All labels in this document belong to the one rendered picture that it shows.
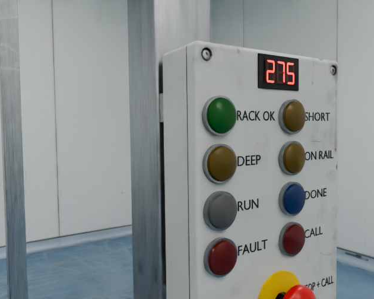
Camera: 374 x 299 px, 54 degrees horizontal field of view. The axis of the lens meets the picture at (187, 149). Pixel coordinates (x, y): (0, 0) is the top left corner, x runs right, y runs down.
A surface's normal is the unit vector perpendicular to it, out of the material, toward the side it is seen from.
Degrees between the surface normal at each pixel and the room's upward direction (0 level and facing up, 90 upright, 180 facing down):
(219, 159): 88
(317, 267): 90
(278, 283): 90
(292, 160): 91
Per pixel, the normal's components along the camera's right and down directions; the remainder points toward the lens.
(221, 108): 0.52, -0.01
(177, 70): -0.85, 0.04
